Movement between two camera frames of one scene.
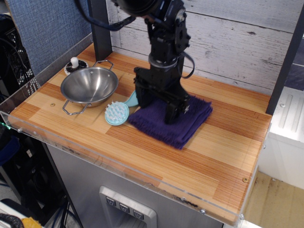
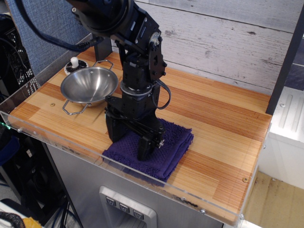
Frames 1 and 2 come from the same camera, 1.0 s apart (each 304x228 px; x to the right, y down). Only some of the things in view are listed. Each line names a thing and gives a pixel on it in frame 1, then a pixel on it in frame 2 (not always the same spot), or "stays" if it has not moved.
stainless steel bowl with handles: [90, 86] stays
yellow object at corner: [30, 223] stays
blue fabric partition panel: [49, 29] stays
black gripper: [166, 82] -> [137, 111]
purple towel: [151, 118] -> [123, 153]
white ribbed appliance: [282, 157] stays
